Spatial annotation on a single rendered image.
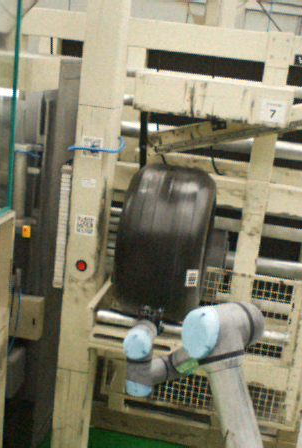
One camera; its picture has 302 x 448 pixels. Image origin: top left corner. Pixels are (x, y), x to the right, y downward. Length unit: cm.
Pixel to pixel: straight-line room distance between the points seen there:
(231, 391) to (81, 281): 105
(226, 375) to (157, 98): 129
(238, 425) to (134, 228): 84
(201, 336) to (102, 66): 112
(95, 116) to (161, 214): 43
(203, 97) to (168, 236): 62
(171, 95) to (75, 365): 112
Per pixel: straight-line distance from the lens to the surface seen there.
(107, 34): 227
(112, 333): 237
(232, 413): 154
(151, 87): 250
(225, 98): 247
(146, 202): 215
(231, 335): 153
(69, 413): 269
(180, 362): 187
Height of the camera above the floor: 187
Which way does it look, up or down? 15 degrees down
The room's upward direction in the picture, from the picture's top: 7 degrees clockwise
